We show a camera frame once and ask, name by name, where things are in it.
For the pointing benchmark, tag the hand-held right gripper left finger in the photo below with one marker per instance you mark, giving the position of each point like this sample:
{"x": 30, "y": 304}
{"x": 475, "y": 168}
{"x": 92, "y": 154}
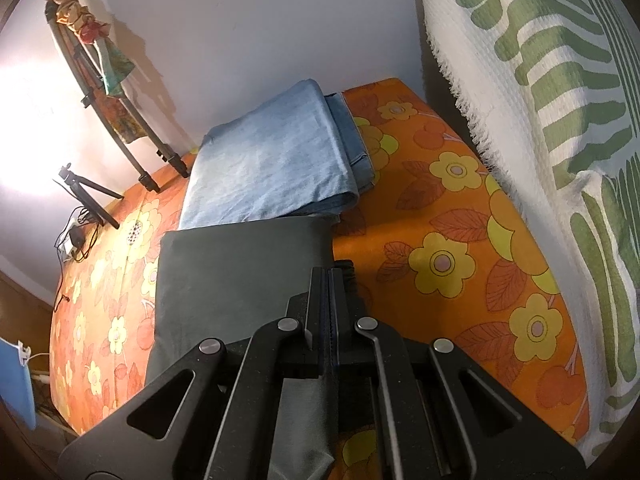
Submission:
{"x": 317, "y": 310}

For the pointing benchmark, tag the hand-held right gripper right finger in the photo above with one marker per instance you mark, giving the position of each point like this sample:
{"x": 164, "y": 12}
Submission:
{"x": 340, "y": 310}

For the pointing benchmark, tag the dark green pants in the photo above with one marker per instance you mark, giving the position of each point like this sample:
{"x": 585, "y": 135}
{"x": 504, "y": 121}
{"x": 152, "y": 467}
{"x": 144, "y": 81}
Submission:
{"x": 225, "y": 270}

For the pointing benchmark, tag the orange floral bed sheet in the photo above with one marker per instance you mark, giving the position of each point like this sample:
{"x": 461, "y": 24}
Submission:
{"x": 450, "y": 210}

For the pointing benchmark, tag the folded blue jeans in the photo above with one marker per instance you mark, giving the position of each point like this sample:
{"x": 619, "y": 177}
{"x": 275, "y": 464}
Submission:
{"x": 270, "y": 160}

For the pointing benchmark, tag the large black tripod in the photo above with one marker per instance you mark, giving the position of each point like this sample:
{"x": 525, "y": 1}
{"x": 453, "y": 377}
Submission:
{"x": 127, "y": 152}

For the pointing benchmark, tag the black charger adapter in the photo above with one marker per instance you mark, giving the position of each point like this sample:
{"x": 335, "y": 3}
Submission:
{"x": 76, "y": 237}

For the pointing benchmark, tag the white power strip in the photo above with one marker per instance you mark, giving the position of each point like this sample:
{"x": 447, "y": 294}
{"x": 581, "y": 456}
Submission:
{"x": 65, "y": 249}

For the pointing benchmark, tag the small black tripod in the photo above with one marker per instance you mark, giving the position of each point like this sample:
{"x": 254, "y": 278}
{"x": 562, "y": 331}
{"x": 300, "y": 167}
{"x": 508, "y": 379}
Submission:
{"x": 85, "y": 190}

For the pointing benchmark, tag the patterned hanging cloth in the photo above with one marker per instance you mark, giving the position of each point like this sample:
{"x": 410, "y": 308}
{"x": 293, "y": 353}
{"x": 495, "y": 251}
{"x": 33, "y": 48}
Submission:
{"x": 125, "y": 120}

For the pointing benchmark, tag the wooden door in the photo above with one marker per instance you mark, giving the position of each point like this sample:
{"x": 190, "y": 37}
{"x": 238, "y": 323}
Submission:
{"x": 22, "y": 300}

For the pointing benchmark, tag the white clip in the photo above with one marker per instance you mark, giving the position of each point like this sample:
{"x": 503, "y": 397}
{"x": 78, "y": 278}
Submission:
{"x": 24, "y": 352}

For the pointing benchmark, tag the white green patterned blanket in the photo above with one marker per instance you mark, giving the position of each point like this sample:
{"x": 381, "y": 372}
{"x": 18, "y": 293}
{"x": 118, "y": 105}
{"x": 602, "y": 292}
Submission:
{"x": 550, "y": 85}

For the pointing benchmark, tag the light blue cloth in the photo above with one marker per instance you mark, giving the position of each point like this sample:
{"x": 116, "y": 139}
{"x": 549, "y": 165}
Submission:
{"x": 17, "y": 385}

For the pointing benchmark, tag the colourful doll figurine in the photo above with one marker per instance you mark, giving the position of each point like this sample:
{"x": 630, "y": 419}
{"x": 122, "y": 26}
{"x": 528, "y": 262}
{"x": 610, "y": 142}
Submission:
{"x": 107, "y": 60}

